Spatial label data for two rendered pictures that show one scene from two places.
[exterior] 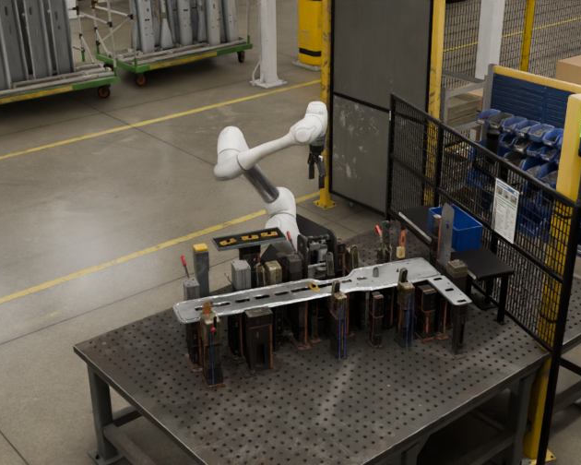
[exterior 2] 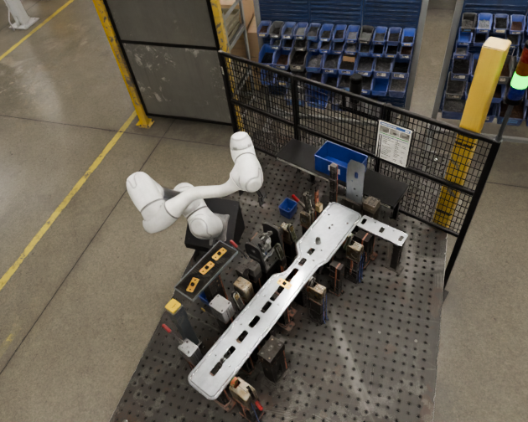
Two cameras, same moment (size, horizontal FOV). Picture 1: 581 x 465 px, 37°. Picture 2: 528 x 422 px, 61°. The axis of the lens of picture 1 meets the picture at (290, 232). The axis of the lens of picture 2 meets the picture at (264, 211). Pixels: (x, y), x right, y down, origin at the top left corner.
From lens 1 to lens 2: 2.74 m
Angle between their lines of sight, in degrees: 31
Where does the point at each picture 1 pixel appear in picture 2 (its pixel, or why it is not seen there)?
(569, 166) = (480, 108)
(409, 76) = (190, 13)
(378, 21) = not seen: outside the picture
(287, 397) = (321, 393)
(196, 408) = not seen: outside the picture
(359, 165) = (166, 91)
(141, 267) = (49, 249)
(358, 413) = (384, 379)
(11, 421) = not seen: outside the picture
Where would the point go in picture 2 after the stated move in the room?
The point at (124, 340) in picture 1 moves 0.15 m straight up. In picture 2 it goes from (140, 408) to (131, 398)
